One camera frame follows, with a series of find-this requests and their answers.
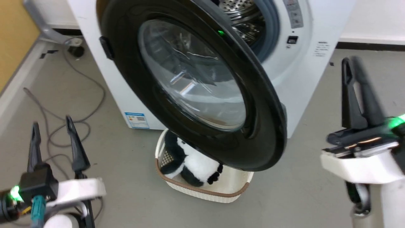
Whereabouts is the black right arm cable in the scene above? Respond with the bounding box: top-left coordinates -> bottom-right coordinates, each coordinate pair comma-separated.
346,181 -> 371,217

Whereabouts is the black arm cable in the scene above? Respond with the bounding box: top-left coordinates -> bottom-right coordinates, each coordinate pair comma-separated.
346,181 -> 371,217
83,173 -> 96,228

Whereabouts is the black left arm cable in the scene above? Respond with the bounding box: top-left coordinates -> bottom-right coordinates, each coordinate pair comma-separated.
83,173 -> 96,228

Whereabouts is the blue energy label sticker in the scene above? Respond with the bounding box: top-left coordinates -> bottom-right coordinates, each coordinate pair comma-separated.
124,112 -> 150,129

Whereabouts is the white laundry basket brown rim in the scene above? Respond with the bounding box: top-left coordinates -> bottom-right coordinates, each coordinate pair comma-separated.
154,128 -> 254,203

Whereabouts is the black floor tape strip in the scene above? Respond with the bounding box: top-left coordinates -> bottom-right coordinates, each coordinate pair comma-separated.
40,49 -> 59,59

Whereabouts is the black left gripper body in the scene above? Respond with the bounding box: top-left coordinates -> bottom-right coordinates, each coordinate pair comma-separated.
9,163 -> 59,204

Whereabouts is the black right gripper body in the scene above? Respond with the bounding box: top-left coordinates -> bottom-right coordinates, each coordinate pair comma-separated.
322,114 -> 405,158

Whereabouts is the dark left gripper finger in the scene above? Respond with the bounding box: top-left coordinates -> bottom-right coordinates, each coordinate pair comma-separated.
66,116 -> 91,174
27,122 -> 43,173

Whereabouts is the grey floor cable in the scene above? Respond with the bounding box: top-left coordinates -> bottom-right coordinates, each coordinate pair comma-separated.
23,47 -> 106,181

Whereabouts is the teal cable connector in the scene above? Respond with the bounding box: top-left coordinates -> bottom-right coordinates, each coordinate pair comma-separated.
30,195 -> 47,228

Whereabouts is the black caster wheel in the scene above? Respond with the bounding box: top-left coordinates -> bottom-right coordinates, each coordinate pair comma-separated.
68,45 -> 85,58

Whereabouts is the black round washer door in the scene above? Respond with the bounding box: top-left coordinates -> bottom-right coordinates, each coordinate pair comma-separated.
96,0 -> 288,172

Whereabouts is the grey washer panel label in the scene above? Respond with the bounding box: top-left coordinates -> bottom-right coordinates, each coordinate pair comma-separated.
283,0 -> 304,29

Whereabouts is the black white panda plush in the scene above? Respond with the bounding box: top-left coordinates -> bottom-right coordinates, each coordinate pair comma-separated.
160,130 -> 224,187

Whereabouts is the grey rubber door gasket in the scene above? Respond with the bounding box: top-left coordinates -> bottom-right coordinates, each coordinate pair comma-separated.
250,0 -> 280,63

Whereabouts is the steel washer drum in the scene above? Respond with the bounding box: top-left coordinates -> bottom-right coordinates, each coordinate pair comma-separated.
218,0 -> 266,48

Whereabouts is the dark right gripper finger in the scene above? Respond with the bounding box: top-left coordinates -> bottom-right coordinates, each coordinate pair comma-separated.
351,56 -> 389,128
341,57 -> 368,129

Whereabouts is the white front-load washing machine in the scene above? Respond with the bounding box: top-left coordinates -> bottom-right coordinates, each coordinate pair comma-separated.
66,0 -> 357,139

